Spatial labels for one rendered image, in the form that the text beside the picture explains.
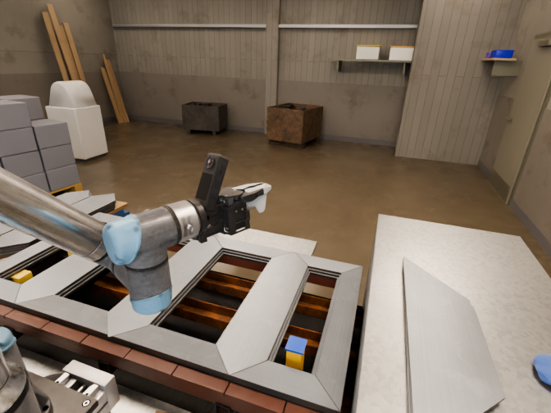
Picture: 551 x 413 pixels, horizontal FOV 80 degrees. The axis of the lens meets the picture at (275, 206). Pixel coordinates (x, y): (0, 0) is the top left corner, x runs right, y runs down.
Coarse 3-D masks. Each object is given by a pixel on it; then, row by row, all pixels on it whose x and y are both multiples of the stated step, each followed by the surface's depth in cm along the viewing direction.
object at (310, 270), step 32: (32, 256) 152; (256, 256) 160; (64, 288) 132; (192, 288) 139; (64, 320) 117; (160, 320) 121; (288, 320) 123; (160, 352) 105; (320, 352) 109; (256, 384) 96
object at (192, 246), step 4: (188, 244) 166; (192, 244) 166; (196, 244) 166; (200, 244) 167; (204, 244) 167; (184, 248) 163; (188, 248) 163; (192, 248) 163; (196, 248) 163; (200, 248) 163; (204, 248) 163; (208, 248) 163; (212, 248) 163; (216, 248) 164; (220, 248) 164; (200, 252) 160; (204, 252) 160; (208, 252) 160; (212, 252) 160; (216, 252) 160
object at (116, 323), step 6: (108, 318) 118; (114, 318) 118; (120, 318) 118; (108, 324) 115; (114, 324) 115; (120, 324) 115; (126, 324) 115; (132, 324) 115; (138, 324) 115; (144, 324) 116; (120, 330) 113; (126, 330) 113
